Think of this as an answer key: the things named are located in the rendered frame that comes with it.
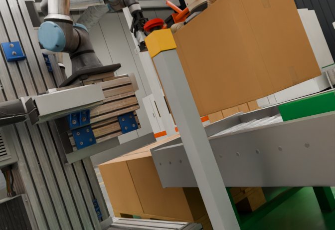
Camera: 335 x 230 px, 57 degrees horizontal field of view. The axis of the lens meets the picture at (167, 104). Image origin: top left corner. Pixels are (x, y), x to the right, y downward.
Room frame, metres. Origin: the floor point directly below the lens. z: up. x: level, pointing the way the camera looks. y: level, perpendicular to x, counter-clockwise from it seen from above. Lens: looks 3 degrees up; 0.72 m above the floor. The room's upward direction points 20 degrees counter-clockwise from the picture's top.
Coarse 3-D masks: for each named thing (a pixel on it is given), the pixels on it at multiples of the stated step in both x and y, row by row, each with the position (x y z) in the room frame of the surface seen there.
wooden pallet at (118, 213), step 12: (240, 192) 1.95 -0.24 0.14; (252, 192) 2.00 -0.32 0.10; (240, 204) 2.04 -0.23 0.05; (252, 204) 1.98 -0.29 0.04; (120, 216) 2.61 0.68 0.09; (132, 216) 2.65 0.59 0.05; (144, 216) 2.23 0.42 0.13; (156, 216) 2.08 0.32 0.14; (204, 216) 1.77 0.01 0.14; (204, 228) 1.76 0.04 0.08
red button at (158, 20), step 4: (152, 20) 0.99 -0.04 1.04; (156, 20) 0.98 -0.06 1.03; (160, 20) 0.99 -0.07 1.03; (148, 24) 0.99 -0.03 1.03; (152, 24) 0.99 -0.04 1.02; (156, 24) 0.99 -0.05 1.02; (160, 24) 1.00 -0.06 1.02; (144, 28) 1.01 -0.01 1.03; (148, 28) 1.00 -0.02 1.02; (152, 28) 1.00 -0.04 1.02; (156, 28) 1.00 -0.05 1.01; (160, 28) 1.00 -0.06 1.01
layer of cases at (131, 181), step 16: (112, 160) 2.69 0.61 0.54; (128, 160) 2.19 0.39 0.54; (144, 160) 2.00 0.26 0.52; (112, 176) 2.51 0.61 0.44; (128, 176) 2.26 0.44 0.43; (144, 176) 2.06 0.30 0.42; (112, 192) 2.61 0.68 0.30; (128, 192) 2.34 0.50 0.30; (144, 192) 2.13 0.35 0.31; (160, 192) 1.95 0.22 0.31; (176, 192) 1.79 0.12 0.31; (192, 192) 1.76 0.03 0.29; (128, 208) 2.43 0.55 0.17; (144, 208) 2.20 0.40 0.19; (160, 208) 2.00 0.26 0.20; (176, 208) 1.84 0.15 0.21; (192, 208) 1.74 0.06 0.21
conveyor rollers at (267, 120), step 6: (252, 120) 1.81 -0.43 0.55; (258, 120) 1.70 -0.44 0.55; (264, 120) 1.59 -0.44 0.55; (270, 120) 1.59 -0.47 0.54; (276, 120) 1.48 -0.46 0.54; (282, 120) 1.38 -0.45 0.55; (234, 126) 1.84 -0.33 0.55; (240, 126) 1.74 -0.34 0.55; (246, 126) 1.63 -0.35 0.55; (252, 126) 1.53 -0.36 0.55; (258, 126) 1.44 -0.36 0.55; (222, 132) 1.77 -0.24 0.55; (228, 132) 1.67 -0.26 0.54
